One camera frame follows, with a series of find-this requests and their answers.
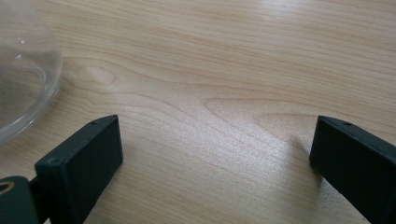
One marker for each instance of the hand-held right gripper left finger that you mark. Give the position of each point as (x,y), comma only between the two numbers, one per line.
(84,168)

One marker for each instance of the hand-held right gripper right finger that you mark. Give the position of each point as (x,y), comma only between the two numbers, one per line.
(358,165)

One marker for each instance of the clear glass bowl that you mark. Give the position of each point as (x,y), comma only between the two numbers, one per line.
(25,77)

